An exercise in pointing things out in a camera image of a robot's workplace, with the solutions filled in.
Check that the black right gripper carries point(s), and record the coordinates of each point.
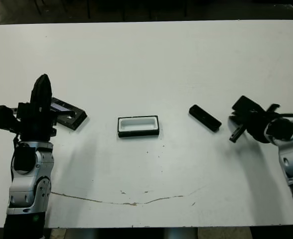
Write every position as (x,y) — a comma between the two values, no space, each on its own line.
(257,124)

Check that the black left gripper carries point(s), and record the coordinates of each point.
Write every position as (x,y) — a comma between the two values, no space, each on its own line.
(37,125)

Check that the slim black bar camera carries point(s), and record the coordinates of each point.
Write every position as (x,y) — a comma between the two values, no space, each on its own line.
(205,118)

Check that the black box lid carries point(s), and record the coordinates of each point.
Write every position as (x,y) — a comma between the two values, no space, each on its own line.
(70,117)

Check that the black box with white insert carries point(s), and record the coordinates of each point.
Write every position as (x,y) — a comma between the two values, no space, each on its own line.
(138,126)

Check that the grey robot right leg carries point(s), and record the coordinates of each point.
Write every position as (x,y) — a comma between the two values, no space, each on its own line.
(181,234)

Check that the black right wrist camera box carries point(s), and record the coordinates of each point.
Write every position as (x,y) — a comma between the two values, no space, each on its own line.
(245,103)

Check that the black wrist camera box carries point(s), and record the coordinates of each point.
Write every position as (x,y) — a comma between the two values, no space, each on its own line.
(2,118)
(245,103)

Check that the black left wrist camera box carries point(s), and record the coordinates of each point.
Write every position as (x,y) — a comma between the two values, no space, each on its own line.
(2,118)

